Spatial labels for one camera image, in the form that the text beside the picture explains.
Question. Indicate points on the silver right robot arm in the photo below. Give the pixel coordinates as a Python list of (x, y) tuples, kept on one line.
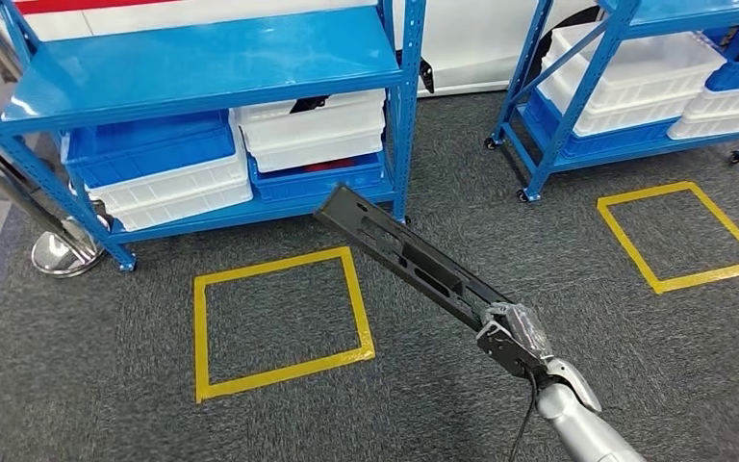
[(573, 421)]

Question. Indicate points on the red item in crate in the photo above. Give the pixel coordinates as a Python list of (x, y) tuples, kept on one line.
[(331, 166)]

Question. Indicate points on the small black plastic part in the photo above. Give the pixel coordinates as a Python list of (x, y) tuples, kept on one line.
[(309, 104)]

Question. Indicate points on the blue wheeled shelf rack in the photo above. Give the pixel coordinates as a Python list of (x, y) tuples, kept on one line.
[(694, 13)]

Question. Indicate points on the yellow floor tape square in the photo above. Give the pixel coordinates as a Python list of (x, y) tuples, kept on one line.
[(714, 275), (200, 331)]

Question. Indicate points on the black plastic plate part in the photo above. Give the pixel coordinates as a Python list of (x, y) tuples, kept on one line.
[(337, 210)]

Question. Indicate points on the black plastic piece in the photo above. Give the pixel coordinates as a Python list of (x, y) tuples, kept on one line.
[(427, 76)]

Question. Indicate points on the white car with red stripe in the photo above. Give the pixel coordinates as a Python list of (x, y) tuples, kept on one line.
[(471, 38)]

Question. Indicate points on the chrome stanchion with round base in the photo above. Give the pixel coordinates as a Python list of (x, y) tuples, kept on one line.
[(63, 258)]

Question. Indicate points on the blue metal shelf rack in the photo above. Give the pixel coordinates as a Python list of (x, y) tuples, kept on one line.
[(184, 64)]

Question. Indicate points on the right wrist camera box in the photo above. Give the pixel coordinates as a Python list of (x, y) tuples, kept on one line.
[(503, 354)]

